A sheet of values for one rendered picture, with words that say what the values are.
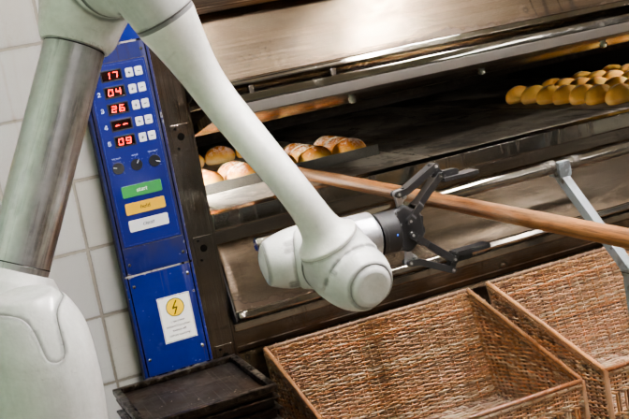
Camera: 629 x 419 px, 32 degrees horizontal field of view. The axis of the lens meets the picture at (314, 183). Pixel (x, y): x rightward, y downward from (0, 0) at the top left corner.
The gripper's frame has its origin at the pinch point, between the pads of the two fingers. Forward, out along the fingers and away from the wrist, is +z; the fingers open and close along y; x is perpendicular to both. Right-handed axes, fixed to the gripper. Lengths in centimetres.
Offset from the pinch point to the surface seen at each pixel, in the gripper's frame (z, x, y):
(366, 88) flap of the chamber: 7, -54, -21
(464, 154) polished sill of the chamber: 37, -69, 1
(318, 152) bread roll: 11, -101, -3
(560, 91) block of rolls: 96, -112, -3
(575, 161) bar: 43, -31, 2
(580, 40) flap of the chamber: 65, -54, -22
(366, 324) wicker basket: 1, -65, 35
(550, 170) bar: 36.6, -31.2, 3.0
